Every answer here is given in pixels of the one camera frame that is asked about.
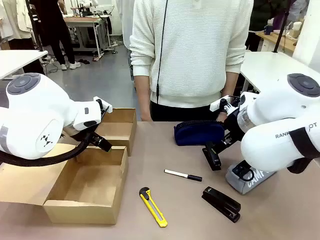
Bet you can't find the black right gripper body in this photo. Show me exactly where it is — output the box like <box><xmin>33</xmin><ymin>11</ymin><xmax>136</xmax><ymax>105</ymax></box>
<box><xmin>223</xmin><ymin>109</ymin><xmax>247</xmax><ymax>142</ymax></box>

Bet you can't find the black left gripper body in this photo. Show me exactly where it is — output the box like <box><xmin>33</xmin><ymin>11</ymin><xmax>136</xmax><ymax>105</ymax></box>
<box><xmin>63</xmin><ymin>123</ymin><xmax>101</xmax><ymax>146</ymax></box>

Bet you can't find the small black stapler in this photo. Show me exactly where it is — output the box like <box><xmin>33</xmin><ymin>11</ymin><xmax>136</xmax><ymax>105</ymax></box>
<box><xmin>201</xmin><ymin>146</ymin><xmax>223</xmax><ymax>172</ymax></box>

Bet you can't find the small cardboard box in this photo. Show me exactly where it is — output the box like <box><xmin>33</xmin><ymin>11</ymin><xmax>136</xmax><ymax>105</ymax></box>
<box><xmin>63</xmin><ymin>107</ymin><xmax>138</xmax><ymax>157</ymax></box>

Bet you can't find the navy blue pencil case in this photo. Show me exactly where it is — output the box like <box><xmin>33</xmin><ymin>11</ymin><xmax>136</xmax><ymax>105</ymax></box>
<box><xmin>173</xmin><ymin>119</ymin><xmax>226</xmax><ymax>147</ymax></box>

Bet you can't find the large cardboard box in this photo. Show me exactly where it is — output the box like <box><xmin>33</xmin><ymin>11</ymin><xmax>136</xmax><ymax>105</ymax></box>
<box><xmin>0</xmin><ymin>143</ymin><xmax>129</xmax><ymax>225</ymax></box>

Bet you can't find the grey campus pencil case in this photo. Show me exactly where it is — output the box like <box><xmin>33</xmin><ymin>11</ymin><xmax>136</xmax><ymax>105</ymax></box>
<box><xmin>224</xmin><ymin>159</ymin><xmax>277</xmax><ymax>195</ymax></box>

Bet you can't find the white marker black cap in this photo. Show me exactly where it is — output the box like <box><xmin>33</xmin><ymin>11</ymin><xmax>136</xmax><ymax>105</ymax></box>
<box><xmin>163</xmin><ymin>169</ymin><xmax>203</xmax><ymax>182</ymax></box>

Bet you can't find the large black stapler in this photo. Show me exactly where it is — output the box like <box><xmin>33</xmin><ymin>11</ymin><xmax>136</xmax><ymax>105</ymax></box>
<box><xmin>201</xmin><ymin>186</ymin><xmax>242</xmax><ymax>224</ymax></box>

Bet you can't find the yellow utility knife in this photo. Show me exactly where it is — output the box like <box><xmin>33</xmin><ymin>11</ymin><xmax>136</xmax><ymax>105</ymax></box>
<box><xmin>139</xmin><ymin>186</ymin><xmax>168</xmax><ymax>228</ymax></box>

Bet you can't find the person's right forearm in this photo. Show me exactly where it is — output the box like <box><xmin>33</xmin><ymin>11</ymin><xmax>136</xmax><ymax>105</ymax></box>
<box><xmin>134</xmin><ymin>74</ymin><xmax>152</xmax><ymax>114</ymax></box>

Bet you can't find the person's left forearm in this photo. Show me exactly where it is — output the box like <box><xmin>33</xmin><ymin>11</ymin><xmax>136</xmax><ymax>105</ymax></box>
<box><xmin>221</xmin><ymin>71</ymin><xmax>240</xmax><ymax>98</ymax></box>

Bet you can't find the person's right hand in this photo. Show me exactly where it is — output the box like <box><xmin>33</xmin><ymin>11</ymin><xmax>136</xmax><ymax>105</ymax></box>
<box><xmin>140</xmin><ymin>111</ymin><xmax>153</xmax><ymax>123</ymax></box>

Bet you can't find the person in white sweater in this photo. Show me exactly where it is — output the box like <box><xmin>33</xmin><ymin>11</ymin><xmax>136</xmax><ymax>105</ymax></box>
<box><xmin>129</xmin><ymin>0</ymin><xmax>255</xmax><ymax>123</ymax></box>

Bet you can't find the white table with legs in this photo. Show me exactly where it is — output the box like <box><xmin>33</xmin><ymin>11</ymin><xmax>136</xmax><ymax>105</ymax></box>
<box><xmin>0</xmin><ymin>49</ymin><xmax>48</xmax><ymax>81</ymax></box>

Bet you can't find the wooden table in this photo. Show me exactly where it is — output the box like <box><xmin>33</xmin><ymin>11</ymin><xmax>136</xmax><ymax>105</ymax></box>
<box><xmin>256</xmin><ymin>27</ymin><xmax>305</xmax><ymax>55</ymax></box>

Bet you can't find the person in black clothes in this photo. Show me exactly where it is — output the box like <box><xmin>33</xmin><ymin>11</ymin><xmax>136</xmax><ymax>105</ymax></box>
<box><xmin>29</xmin><ymin>0</ymin><xmax>81</xmax><ymax>71</ymax></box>

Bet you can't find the black stand pole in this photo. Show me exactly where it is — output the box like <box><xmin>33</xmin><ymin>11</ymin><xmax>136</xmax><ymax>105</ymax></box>
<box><xmin>272</xmin><ymin>0</ymin><xmax>292</xmax><ymax>53</ymax></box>

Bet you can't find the wood top workbench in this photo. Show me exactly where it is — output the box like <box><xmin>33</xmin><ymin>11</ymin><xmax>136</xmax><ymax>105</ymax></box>
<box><xmin>62</xmin><ymin>15</ymin><xmax>115</xmax><ymax>62</ymax></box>

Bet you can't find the person in dark jacket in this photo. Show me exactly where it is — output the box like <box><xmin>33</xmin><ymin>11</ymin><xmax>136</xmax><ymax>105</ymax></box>
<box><xmin>246</xmin><ymin>0</ymin><xmax>288</xmax><ymax>52</ymax></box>

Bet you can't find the white cylinder roll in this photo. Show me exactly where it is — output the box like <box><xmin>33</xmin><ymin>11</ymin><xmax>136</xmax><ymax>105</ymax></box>
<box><xmin>292</xmin><ymin>21</ymin><xmax>302</xmax><ymax>39</ymax></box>

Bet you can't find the person in cream jacket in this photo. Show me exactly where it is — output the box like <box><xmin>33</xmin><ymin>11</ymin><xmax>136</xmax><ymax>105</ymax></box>
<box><xmin>0</xmin><ymin>0</ymin><xmax>47</xmax><ymax>76</ymax></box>

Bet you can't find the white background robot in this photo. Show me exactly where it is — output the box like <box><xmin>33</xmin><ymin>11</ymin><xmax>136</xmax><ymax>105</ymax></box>
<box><xmin>78</xmin><ymin>0</ymin><xmax>100</xmax><ymax>8</ymax></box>

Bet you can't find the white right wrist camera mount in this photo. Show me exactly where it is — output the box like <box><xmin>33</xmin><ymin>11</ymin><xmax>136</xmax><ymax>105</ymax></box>
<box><xmin>209</xmin><ymin>94</ymin><xmax>232</xmax><ymax>113</ymax></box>

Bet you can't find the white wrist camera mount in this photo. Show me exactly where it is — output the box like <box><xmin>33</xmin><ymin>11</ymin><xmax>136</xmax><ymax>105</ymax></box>
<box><xmin>209</xmin><ymin>94</ymin><xmax>232</xmax><ymax>113</ymax></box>
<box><xmin>93</xmin><ymin>96</ymin><xmax>113</xmax><ymax>121</ymax></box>

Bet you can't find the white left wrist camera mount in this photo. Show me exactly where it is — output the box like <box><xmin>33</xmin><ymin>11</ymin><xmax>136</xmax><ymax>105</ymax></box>
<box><xmin>93</xmin><ymin>96</ymin><xmax>113</xmax><ymax>121</ymax></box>

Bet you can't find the black left arm cable sleeve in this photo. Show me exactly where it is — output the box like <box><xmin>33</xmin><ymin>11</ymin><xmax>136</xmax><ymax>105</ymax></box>
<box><xmin>0</xmin><ymin>132</ymin><xmax>100</xmax><ymax>167</ymax></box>

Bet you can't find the black arm cable sleeve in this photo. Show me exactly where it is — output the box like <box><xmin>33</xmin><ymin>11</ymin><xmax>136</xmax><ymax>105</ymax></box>
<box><xmin>0</xmin><ymin>132</ymin><xmax>100</xmax><ymax>167</ymax></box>
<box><xmin>287</xmin><ymin>119</ymin><xmax>320</xmax><ymax>175</ymax></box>

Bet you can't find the black right arm cable sleeve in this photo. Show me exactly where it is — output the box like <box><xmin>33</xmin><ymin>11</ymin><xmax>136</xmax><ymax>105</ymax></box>
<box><xmin>287</xmin><ymin>119</ymin><xmax>320</xmax><ymax>175</ymax></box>

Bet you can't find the thin black cord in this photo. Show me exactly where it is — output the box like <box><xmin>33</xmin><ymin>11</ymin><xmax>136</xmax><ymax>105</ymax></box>
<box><xmin>156</xmin><ymin>0</ymin><xmax>169</xmax><ymax>104</ymax></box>

